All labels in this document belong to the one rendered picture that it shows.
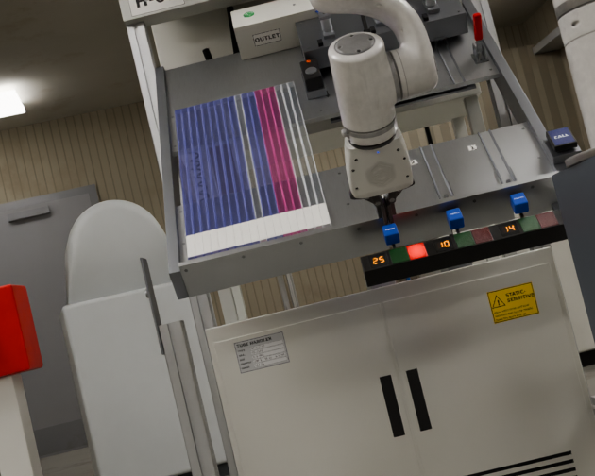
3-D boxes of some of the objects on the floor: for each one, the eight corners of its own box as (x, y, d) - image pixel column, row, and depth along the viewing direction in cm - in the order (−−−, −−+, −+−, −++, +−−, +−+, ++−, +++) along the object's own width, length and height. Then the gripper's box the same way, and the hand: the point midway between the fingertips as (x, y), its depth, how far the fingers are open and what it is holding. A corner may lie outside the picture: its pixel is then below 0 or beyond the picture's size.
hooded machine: (243, 458, 558) (182, 198, 568) (257, 469, 500) (190, 179, 510) (99, 496, 544) (41, 229, 555) (97, 511, 487) (31, 212, 497)
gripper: (412, 104, 176) (426, 195, 188) (320, 127, 177) (340, 215, 188) (422, 129, 171) (436, 222, 182) (328, 153, 171) (347, 243, 182)
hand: (385, 210), depth 184 cm, fingers closed
